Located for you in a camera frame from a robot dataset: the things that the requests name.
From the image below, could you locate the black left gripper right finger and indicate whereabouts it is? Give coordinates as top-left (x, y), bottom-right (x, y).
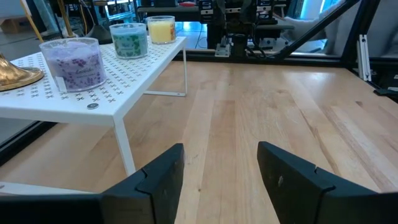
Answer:
top-left (257, 141), bottom-right (382, 224)

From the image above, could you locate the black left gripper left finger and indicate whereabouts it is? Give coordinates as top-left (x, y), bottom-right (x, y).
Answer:
top-left (101, 142), bottom-right (185, 224)

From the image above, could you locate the purple candle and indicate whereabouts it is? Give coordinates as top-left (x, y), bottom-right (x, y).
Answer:
top-left (39, 37), bottom-right (108, 93)

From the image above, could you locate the blue candle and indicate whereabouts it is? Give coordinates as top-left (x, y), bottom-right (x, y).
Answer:
top-left (109, 22), bottom-right (149, 60)

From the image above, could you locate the yellow candle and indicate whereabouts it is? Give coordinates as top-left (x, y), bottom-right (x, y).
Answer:
top-left (146, 15), bottom-right (177, 45)

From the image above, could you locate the black candlestick holder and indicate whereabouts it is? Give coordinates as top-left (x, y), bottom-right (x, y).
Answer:
top-left (86, 24), bottom-right (113, 45)

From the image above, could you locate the gold candlestick holder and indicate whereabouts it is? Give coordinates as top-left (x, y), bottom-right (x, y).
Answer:
top-left (57, 0), bottom-right (76, 39)
top-left (0, 52), bottom-right (45, 92)

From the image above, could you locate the white perforated metal shelf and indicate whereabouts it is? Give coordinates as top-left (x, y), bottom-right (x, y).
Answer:
top-left (0, 36), bottom-right (188, 196)

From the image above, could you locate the silver metal bracket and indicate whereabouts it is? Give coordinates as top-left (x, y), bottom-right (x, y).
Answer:
top-left (356, 34), bottom-right (373, 83)

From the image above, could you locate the long yellow cable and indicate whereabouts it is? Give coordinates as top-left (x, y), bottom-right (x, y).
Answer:
top-left (19, 0), bottom-right (45, 44)

